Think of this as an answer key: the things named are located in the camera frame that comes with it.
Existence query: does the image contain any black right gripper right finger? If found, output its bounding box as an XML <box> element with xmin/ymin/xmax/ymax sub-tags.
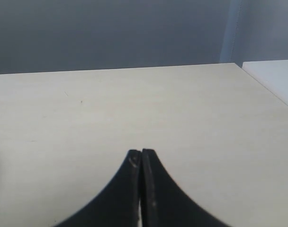
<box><xmin>141</xmin><ymin>149</ymin><xmax>227</xmax><ymax>227</ymax></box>

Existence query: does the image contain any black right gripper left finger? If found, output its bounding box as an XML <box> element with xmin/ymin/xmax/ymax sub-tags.
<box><xmin>57</xmin><ymin>150</ymin><xmax>141</xmax><ymax>227</ymax></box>

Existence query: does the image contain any white side table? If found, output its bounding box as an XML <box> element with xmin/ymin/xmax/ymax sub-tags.
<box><xmin>242</xmin><ymin>60</ymin><xmax>288</xmax><ymax>105</ymax></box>

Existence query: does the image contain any grey curtain with bead cord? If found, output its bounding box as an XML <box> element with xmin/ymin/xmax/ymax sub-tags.
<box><xmin>219</xmin><ymin>0</ymin><xmax>243</xmax><ymax>63</ymax></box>

